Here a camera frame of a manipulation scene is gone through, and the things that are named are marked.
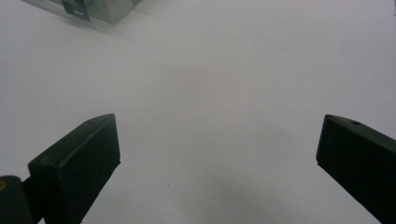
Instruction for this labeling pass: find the clear plastic compartment box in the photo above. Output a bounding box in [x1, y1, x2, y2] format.
[21, 0, 144, 26]

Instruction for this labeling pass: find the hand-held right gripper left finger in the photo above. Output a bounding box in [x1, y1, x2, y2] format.
[27, 113, 122, 224]

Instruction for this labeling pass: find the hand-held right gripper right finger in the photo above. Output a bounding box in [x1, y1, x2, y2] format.
[315, 113, 396, 224]

